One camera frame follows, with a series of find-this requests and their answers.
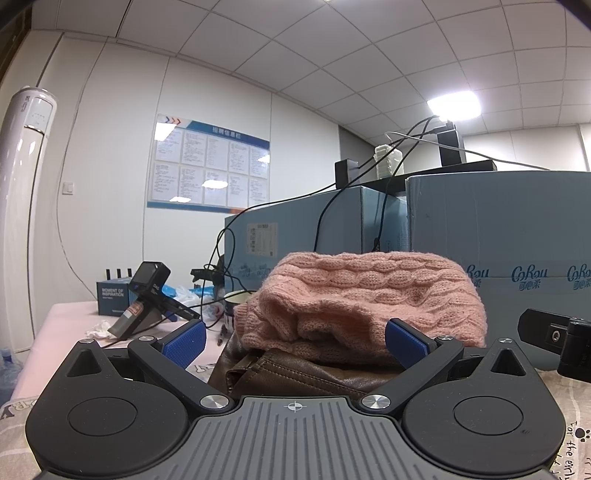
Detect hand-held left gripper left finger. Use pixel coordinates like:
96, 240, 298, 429
60, 320, 235, 414

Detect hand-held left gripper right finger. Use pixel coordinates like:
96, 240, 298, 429
360, 318, 539, 414

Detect blue plastic bag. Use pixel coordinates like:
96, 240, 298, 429
167, 283, 219, 302

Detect pink knit sweater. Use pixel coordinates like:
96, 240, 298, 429
233, 250, 489, 367

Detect white cup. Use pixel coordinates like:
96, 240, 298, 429
223, 289, 257, 334

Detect black handheld device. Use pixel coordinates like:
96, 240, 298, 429
107, 261, 202, 341

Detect black box with antennas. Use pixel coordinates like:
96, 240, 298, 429
95, 266, 136, 317

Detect brown leather jacket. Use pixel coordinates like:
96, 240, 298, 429
208, 330, 402, 402

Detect blue cardboard box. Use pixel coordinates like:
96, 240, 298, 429
224, 185, 410, 297
405, 171, 591, 372

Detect black flat board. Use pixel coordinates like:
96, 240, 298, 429
358, 161, 498, 195

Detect black power adapter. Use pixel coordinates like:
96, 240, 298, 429
335, 159, 361, 190
436, 120, 467, 168

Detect white plastic bottle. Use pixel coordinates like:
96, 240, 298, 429
374, 143, 406, 179

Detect white standing air conditioner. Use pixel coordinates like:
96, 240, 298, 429
0, 87, 59, 354

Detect ceiling light panel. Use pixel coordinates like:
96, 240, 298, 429
426, 90, 482, 119

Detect black cable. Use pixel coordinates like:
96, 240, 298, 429
203, 115, 439, 296

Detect white cable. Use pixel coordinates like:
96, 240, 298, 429
385, 130, 552, 172

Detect wall notice board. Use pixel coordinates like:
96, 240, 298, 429
147, 113, 271, 216

